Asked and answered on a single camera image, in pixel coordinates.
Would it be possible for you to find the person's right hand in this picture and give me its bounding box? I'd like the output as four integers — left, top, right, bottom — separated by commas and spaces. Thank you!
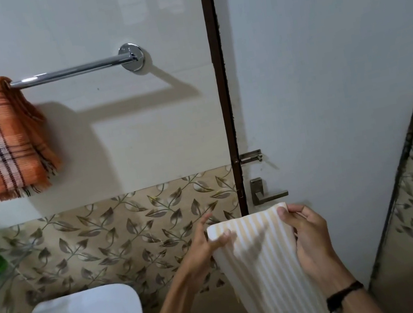
276, 194, 361, 305

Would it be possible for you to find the person's left hand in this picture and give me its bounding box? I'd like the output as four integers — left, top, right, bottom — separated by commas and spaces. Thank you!
169, 208, 240, 293

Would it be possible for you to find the white beige striped towel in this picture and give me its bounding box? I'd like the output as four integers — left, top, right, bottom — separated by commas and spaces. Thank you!
204, 195, 339, 313

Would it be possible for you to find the person's right forearm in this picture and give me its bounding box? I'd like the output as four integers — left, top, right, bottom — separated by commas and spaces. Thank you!
324, 277, 387, 313

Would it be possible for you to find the metal door latch bolt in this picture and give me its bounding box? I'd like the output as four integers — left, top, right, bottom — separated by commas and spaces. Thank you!
231, 149, 264, 167

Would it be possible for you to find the black wrist band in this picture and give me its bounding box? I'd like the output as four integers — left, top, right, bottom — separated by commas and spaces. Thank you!
319, 279, 369, 313

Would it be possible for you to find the white door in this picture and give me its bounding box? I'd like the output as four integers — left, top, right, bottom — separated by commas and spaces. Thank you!
212, 0, 413, 311

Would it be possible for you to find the clear glass shelf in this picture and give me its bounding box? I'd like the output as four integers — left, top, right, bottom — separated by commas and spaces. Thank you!
0, 236, 52, 313

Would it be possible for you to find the chrome towel bar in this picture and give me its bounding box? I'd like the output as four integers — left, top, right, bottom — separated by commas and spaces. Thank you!
6, 40, 146, 94

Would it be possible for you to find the grey metal door lever handle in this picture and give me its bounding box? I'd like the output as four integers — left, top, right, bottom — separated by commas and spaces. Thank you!
249, 173, 290, 206

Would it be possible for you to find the dark brown door frame strip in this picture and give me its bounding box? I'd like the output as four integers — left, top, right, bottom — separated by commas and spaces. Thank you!
200, 0, 253, 218

